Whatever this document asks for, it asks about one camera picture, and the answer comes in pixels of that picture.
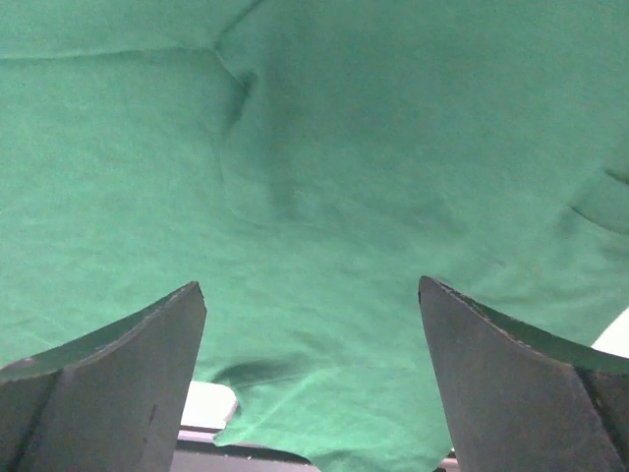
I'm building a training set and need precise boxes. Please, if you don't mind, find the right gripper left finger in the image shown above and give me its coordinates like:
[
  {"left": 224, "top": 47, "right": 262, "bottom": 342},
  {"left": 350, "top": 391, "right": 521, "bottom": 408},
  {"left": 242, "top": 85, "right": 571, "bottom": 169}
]
[{"left": 1, "top": 282, "right": 206, "bottom": 472}]

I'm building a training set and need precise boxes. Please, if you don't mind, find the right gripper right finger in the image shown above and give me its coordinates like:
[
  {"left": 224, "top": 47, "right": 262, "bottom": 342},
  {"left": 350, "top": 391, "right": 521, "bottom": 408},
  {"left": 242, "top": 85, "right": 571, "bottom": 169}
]
[{"left": 419, "top": 276, "right": 628, "bottom": 472}]

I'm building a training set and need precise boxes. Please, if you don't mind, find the dark green t shirt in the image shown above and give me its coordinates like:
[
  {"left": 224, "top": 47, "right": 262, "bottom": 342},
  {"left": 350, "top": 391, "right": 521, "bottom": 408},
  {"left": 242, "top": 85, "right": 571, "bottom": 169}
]
[{"left": 1, "top": 1, "right": 628, "bottom": 471}]

